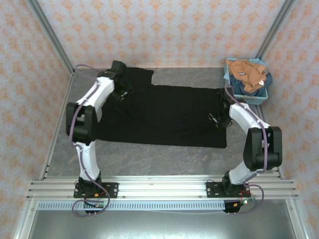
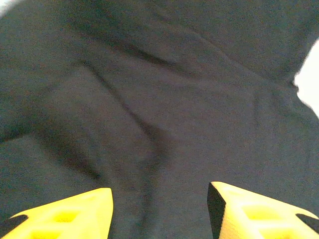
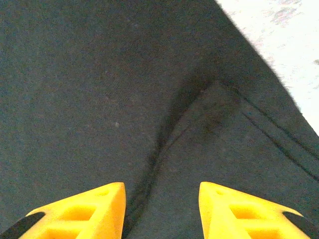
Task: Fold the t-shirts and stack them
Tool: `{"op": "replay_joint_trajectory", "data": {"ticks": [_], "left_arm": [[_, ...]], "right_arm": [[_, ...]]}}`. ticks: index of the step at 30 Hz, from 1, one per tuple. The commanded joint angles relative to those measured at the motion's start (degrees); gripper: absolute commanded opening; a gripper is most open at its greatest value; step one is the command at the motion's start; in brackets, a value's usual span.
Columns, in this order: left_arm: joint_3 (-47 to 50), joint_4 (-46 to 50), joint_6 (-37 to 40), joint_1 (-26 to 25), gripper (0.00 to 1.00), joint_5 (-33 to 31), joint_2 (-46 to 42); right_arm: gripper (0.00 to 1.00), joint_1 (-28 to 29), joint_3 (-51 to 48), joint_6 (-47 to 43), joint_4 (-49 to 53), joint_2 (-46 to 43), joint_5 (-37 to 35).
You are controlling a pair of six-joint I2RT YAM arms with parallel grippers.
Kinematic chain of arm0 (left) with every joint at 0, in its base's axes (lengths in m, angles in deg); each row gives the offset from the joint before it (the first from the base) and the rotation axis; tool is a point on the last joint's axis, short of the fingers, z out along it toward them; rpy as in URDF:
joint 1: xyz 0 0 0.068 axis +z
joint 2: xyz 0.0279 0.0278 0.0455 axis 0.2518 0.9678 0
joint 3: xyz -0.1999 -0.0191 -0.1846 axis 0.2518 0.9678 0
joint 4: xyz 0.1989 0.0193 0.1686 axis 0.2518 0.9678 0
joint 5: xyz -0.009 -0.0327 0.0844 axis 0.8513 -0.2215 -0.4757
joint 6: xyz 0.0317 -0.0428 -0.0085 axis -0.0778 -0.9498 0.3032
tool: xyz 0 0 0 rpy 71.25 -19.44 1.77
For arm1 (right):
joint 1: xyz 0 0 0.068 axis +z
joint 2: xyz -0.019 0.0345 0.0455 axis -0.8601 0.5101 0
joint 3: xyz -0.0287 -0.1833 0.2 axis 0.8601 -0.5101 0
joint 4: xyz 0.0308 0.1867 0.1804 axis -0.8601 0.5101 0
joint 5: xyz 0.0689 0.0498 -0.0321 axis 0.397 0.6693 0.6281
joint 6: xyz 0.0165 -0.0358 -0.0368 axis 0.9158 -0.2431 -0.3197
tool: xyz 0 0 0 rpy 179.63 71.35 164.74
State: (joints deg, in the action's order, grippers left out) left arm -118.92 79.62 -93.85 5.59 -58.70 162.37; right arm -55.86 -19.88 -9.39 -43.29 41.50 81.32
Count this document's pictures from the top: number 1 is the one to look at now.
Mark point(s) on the black t-shirt with floral print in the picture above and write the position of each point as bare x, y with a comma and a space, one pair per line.
162, 114

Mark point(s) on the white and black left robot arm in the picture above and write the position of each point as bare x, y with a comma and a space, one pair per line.
86, 159

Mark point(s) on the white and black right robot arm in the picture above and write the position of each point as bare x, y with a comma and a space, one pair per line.
240, 114

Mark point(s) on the light blue plastic basket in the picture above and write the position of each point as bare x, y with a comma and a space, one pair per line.
249, 100

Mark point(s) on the dark blue t-shirt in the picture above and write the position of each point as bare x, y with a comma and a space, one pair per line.
236, 85

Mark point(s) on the orange t-shirt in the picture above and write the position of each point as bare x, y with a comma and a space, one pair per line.
249, 74

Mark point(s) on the light blue t-shirt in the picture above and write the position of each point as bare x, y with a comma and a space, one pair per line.
258, 61

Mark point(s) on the small circuit board green light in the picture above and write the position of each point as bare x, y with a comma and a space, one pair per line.
246, 200

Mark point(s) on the shiny metal sheet panel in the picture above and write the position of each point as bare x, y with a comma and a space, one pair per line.
162, 225

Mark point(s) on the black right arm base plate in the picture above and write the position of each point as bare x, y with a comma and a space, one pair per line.
213, 190

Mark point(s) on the aluminium frame post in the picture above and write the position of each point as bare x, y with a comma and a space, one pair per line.
274, 27
52, 37

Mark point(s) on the aluminium mounting rail beam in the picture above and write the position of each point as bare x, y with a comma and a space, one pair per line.
162, 189

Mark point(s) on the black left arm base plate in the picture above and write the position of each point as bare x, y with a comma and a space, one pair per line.
112, 190

